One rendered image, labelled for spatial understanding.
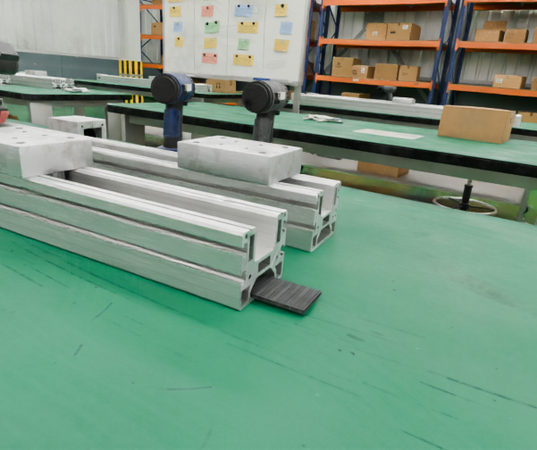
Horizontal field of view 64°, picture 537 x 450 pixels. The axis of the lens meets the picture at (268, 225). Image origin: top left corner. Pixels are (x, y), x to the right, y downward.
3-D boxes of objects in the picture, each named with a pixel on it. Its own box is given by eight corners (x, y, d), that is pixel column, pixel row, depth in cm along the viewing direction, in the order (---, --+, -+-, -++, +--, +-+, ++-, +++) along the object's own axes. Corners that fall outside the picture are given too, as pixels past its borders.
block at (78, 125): (42, 157, 105) (37, 118, 102) (79, 151, 115) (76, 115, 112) (72, 162, 102) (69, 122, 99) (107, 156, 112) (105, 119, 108)
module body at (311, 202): (-29, 164, 93) (-36, 125, 90) (15, 159, 102) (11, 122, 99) (310, 253, 59) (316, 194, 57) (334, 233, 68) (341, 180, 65)
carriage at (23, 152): (-47, 179, 61) (-55, 130, 59) (26, 167, 71) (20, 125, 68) (24, 199, 55) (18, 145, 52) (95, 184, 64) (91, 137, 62)
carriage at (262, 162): (177, 185, 67) (177, 141, 65) (216, 173, 76) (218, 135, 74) (267, 204, 60) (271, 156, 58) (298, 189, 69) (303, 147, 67)
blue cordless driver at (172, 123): (146, 180, 91) (144, 71, 84) (175, 163, 109) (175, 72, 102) (181, 184, 90) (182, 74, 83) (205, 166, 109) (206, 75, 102)
